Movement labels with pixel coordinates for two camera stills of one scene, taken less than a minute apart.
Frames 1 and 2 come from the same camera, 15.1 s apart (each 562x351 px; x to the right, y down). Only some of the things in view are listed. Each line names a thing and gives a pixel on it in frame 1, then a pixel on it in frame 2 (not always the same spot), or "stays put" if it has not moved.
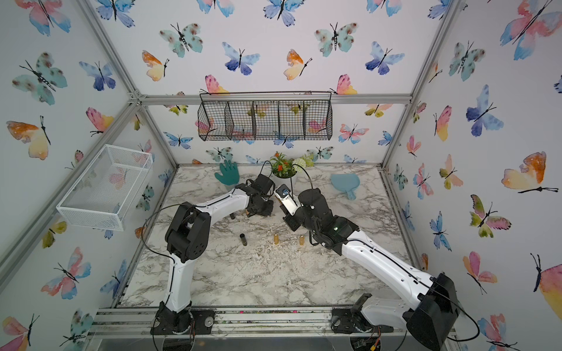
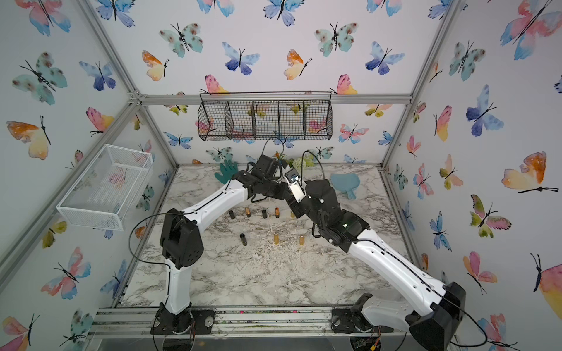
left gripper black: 269,210 -> 281,195
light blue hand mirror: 347,182 stays put
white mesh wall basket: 101,196 stays put
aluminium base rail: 131,322 stays put
